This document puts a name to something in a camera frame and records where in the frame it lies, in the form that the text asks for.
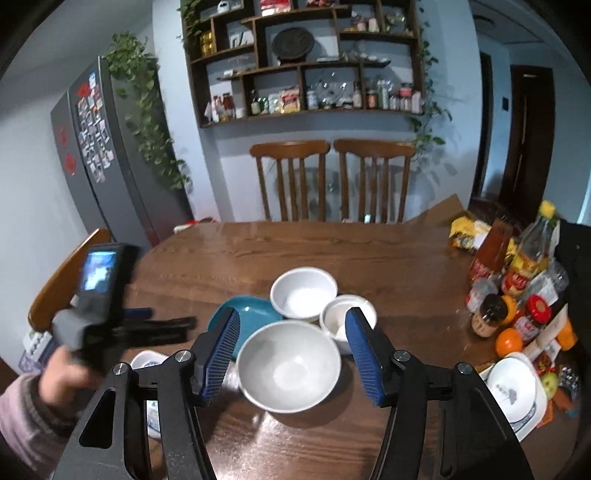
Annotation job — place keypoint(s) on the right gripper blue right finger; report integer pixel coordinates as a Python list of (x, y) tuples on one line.
[(373, 354)]

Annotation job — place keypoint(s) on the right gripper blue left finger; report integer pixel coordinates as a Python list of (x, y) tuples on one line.
[(212, 354)]

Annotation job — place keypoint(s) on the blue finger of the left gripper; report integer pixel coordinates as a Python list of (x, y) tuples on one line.
[(154, 332), (138, 314)]

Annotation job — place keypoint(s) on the patterned square plate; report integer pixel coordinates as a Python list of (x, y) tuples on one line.
[(149, 359)]

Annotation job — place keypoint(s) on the blue square plate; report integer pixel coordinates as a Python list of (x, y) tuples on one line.
[(254, 314)]

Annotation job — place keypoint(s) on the small white ramekin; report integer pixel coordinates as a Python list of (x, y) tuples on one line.
[(333, 318)]

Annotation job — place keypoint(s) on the large white bowl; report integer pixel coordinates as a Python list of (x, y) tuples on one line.
[(288, 367)]

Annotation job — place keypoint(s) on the medium white bowl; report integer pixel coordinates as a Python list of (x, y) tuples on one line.
[(302, 293)]

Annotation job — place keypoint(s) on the pink sleeved forearm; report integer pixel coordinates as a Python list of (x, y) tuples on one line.
[(33, 435)]

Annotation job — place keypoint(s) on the person's left hand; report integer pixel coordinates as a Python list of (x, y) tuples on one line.
[(63, 379)]

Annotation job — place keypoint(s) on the wooden chair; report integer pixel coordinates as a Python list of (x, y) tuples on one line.
[(60, 288), (375, 192), (292, 185)]

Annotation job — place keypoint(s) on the white power strip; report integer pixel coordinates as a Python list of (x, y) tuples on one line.
[(38, 346)]

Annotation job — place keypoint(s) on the grey refrigerator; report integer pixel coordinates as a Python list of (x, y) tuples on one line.
[(95, 128)]

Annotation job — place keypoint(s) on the dark sauce jar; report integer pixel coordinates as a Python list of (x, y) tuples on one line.
[(491, 314)]

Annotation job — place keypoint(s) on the cardboard box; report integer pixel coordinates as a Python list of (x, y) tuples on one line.
[(443, 214)]

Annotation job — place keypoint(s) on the orange fruit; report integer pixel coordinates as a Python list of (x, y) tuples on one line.
[(508, 341)]

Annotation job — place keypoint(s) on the yellow snack bag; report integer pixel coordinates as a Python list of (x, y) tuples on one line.
[(467, 234)]

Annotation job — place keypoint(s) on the red sauce bottle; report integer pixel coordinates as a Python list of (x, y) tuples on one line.
[(490, 258)]

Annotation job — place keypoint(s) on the patterned dish on trivet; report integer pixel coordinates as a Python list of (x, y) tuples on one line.
[(517, 389)]

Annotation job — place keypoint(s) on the red lid jar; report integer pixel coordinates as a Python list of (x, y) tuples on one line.
[(534, 317)]

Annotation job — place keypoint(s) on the yellow cap oil bottle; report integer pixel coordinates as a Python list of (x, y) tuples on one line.
[(532, 255)]

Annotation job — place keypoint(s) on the back right wooden chair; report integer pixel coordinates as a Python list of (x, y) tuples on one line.
[(375, 192)]

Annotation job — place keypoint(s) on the back left wooden chair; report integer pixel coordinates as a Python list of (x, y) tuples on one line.
[(292, 185)]

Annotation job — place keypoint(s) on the right green vine plant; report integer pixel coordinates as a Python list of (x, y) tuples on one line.
[(431, 112)]

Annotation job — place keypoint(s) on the dark wooden door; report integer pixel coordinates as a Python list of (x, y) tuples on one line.
[(531, 142)]

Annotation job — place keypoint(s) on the hanging green vine plant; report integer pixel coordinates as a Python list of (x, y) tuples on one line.
[(128, 61)]

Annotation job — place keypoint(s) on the dark wooden wall shelf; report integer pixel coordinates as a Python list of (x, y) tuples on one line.
[(256, 59)]

